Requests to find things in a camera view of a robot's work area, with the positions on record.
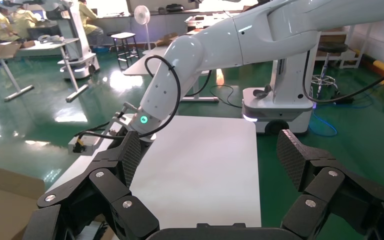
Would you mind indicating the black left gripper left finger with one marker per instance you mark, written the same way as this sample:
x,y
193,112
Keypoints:
x,y
109,185

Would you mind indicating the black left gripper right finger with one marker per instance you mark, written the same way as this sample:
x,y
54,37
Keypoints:
x,y
324,185

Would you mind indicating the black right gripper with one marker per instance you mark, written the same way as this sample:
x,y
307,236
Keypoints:
x,y
119,136

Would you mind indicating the brown cardboard storage box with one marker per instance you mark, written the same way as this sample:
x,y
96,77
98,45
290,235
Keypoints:
x,y
6,205

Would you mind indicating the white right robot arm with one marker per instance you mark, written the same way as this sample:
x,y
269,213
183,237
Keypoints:
x,y
245,36

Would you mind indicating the white printed paper manual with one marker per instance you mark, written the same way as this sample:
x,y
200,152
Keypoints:
x,y
86,232

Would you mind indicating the white wheeled robot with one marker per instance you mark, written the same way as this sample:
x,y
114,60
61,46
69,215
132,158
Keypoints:
x,y
278,109
79,66

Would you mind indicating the black power adapter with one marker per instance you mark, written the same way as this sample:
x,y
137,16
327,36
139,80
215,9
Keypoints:
x,y
342,100

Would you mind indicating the white top black stool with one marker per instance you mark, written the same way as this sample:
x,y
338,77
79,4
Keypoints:
x,y
123,35

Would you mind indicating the long white table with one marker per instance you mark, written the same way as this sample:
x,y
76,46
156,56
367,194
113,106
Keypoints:
x,y
46,48

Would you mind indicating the grey long counter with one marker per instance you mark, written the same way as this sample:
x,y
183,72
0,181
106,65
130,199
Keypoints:
x,y
160,24

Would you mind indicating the white headset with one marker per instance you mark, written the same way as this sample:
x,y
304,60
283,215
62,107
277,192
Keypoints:
x,y
49,38

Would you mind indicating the white standing fan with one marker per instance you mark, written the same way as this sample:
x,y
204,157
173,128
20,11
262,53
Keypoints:
x,y
142,14

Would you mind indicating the seated person yellow coat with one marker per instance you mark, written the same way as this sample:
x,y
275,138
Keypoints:
x,y
24,21
86,15
3,28

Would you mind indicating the black seat metal stool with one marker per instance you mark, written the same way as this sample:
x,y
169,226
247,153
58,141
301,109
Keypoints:
x,y
332,47

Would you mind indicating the black bag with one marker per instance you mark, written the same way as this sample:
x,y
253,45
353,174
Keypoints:
x,y
174,8

